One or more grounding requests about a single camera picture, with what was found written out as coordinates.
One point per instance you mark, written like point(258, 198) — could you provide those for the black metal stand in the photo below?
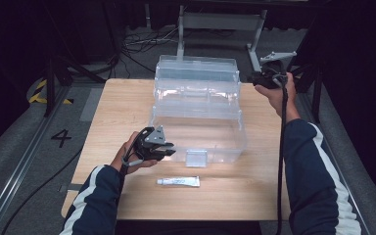
point(316, 88)

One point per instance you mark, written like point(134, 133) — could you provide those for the black tripod stand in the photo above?
point(58, 75)

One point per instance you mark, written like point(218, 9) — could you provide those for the white ointment tube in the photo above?
point(179, 181)

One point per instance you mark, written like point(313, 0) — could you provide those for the grey metal stand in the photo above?
point(222, 21)

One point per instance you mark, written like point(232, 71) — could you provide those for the metal floor rail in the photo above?
point(333, 153)
point(19, 169)

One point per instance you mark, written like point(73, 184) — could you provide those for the yellow black hazard tape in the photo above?
point(39, 93)

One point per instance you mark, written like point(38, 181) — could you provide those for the person's right hand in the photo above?
point(289, 98)

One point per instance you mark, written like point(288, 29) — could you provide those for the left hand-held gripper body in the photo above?
point(150, 140)

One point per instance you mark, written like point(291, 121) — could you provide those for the person's left hand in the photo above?
point(125, 156)

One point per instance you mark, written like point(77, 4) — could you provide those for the clear plastic storage box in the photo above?
point(196, 94)

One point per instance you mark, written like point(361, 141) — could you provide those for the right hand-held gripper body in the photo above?
point(274, 70)

